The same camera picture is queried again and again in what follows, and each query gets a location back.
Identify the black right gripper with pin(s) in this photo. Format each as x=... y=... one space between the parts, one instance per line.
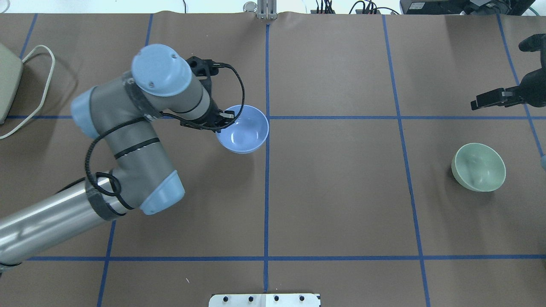
x=534 y=88

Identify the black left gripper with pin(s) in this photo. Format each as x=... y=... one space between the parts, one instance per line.
x=213 y=115

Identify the blue bowl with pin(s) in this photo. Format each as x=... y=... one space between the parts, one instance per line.
x=248 y=133

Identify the green bowl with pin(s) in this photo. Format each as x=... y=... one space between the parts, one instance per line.
x=478 y=167

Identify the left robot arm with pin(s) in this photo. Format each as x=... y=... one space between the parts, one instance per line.
x=126 y=166

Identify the cream toaster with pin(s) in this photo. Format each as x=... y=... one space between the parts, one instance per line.
x=11 y=67

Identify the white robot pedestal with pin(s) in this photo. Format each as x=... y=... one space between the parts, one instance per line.
x=266 y=300

